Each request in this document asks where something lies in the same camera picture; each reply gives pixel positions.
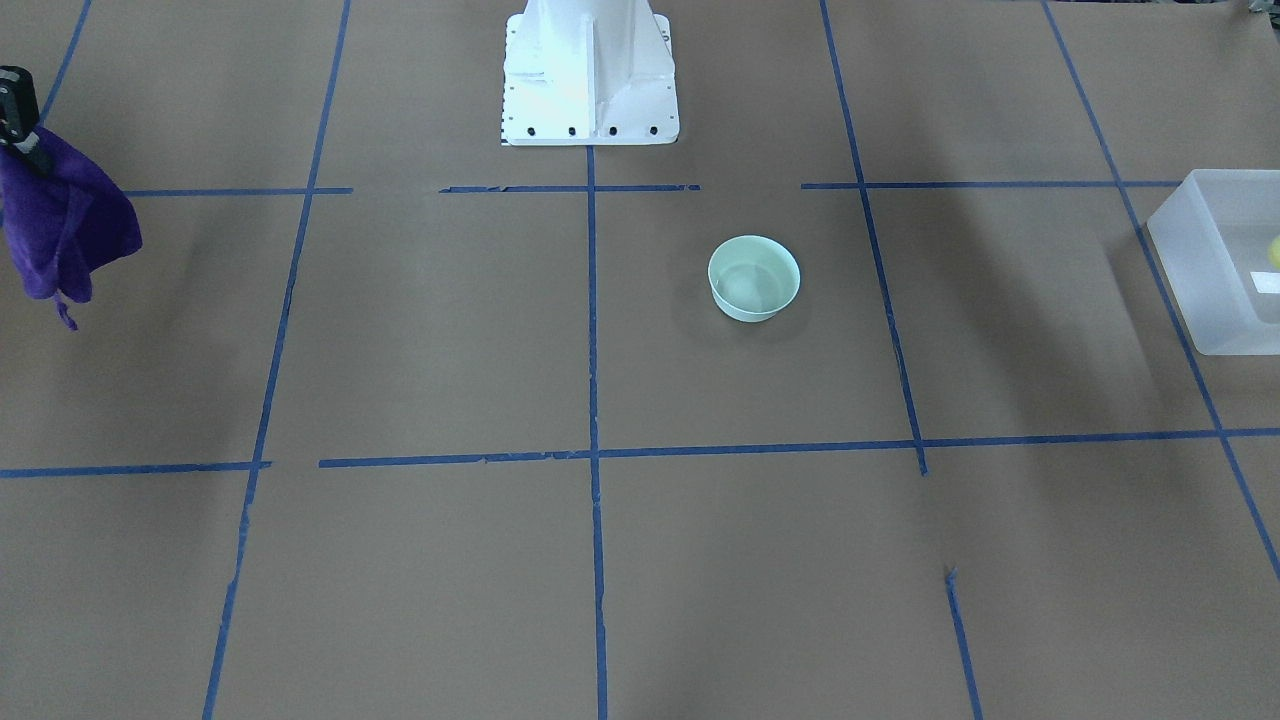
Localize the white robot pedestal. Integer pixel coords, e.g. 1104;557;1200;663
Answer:
500;1;681;147

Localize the white paper label in box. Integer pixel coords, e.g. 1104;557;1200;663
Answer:
1251;272;1280;295

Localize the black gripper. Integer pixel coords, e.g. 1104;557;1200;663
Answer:
1;67;52;177

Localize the purple cloth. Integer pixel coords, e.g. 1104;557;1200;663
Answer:
3;127;143;331

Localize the mint green bowl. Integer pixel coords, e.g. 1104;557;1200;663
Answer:
707;234;803;323

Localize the translucent white plastic box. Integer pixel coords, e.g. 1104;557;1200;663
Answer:
1147;169;1279;356

